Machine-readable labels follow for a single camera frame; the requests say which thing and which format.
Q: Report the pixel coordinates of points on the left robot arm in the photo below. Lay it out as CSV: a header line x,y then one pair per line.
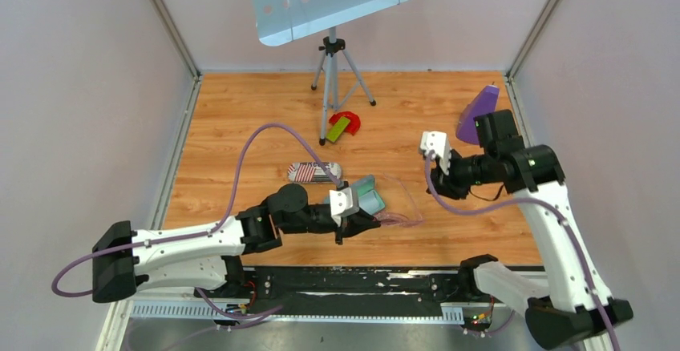
x,y
208,256

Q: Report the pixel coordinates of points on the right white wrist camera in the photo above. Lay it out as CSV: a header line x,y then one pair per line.
x,y
436,142

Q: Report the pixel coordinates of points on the green rectangular block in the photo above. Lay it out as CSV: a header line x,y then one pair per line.
x,y
337,129

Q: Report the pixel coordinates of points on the grey glasses case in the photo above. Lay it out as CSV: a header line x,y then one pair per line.
x,y
369,199

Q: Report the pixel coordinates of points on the white slotted cable duct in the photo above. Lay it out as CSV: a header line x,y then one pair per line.
x,y
200,311

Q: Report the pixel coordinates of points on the red curved plastic piece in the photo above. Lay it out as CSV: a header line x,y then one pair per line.
x,y
354,124

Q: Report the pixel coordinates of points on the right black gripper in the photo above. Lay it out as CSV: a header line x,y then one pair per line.
x,y
447,183

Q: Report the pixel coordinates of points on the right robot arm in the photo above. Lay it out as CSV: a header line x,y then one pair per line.
x,y
575,305

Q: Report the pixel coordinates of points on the striped printed glasses pouch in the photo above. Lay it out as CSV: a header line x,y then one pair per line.
x,y
312,173

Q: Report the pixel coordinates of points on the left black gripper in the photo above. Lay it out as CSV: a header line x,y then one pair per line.
x,y
355,224

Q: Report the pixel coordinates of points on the grey tripod stand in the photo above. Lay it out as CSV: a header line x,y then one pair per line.
x,y
333,46

